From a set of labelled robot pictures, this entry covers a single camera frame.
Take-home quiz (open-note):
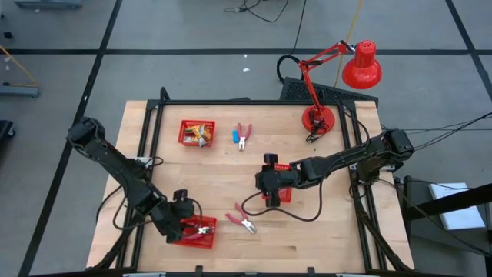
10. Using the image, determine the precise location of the pink-handled metal hole punch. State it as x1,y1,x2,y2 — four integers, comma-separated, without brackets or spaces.
187,225,215,239
224,202,258,235
235,122,254,152

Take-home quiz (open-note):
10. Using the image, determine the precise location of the black hanging cable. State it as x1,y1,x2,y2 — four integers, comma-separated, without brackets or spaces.
275,0,309,84

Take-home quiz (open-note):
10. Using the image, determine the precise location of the red desk lamp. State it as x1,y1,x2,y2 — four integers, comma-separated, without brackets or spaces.
298,39,384,135

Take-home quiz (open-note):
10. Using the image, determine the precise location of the black aluminium table frame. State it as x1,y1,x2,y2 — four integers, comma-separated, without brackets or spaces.
86,86,414,277

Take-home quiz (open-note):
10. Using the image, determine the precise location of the black mesh computer case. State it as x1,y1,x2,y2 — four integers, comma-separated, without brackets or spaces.
279,76,380,108

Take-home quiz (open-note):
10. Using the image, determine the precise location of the red plastic basket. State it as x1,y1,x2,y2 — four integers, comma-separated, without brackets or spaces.
262,163,293,204
178,119,216,149
172,215,218,249

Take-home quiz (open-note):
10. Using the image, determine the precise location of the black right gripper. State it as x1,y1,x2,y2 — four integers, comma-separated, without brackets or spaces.
255,152,299,209

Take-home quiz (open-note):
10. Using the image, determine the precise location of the black metal stand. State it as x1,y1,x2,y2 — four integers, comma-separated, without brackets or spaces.
401,175,492,277

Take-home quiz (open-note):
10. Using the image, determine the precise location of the yellow hanging cable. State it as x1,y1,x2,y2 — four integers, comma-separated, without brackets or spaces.
333,0,364,88

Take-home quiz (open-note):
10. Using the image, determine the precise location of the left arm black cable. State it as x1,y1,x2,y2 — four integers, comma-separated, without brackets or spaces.
95,155,165,232

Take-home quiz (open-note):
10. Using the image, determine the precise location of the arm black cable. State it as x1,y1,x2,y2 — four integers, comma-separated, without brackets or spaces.
95,155,165,232
241,179,324,223

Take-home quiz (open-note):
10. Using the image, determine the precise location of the grey floor stand foot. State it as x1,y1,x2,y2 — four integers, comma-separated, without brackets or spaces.
13,0,83,11
0,84,41,99

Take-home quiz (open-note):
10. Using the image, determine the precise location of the white box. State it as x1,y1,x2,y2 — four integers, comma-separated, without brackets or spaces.
427,181,487,232

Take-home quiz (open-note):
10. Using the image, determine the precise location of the black floor cable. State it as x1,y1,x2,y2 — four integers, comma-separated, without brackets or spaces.
224,0,290,24

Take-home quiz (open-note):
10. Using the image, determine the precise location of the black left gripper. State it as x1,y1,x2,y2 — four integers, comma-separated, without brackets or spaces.
157,188,196,244

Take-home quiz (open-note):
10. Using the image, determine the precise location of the black cable bundle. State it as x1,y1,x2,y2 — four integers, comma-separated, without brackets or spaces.
380,111,492,152

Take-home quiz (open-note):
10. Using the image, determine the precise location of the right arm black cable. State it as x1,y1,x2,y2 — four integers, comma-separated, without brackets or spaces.
241,179,324,223

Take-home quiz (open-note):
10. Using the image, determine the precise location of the yellow floor cable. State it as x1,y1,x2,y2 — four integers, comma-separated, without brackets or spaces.
0,45,40,88

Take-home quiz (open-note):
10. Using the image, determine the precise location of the black caster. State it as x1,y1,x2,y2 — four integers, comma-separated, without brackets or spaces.
0,119,17,140

